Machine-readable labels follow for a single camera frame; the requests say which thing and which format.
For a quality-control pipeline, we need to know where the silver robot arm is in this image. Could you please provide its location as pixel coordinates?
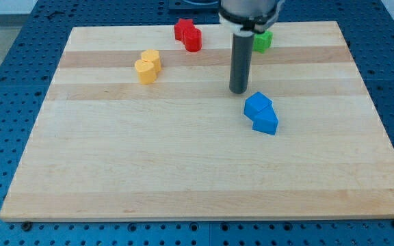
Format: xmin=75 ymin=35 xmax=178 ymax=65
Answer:
xmin=218 ymin=0 xmax=285 ymax=37

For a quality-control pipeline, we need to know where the blue cube block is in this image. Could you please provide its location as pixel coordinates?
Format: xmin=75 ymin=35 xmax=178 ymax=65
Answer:
xmin=244 ymin=92 xmax=272 ymax=121

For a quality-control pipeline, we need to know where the wooden board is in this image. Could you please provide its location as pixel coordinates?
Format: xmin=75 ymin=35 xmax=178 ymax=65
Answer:
xmin=0 ymin=21 xmax=394 ymax=222

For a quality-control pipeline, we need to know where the blue triangular block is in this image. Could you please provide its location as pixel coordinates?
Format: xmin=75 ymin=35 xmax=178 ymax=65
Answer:
xmin=252 ymin=105 xmax=279 ymax=135

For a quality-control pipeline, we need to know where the yellow heart block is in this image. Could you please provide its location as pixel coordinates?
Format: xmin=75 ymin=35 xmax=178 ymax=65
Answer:
xmin=134 ymin=59 xmax=157 ymax=85

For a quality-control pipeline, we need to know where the yellow hexagon block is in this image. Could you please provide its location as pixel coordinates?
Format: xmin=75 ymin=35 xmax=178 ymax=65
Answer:
xmin=141 ymin=49 xmax=161 ymax=72

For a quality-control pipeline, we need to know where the red cylinder block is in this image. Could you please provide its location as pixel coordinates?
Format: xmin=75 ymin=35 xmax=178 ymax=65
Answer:
xmin=183 ymin=28 xmax=202 ymax=52

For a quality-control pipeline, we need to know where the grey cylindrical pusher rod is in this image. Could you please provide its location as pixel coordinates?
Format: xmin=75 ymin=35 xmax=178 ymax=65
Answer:
xmin=229 ymin=34 xmax=254 ymax=94

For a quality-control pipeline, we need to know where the red star block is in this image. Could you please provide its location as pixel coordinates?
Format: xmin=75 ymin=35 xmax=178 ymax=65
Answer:
xmin=174 ymin=18 xmax=194 ymax=42

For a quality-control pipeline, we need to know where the green cube block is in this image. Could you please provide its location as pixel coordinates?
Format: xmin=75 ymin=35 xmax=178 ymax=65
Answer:
xmin=253 ymin=31 xmax=273 ymax=53

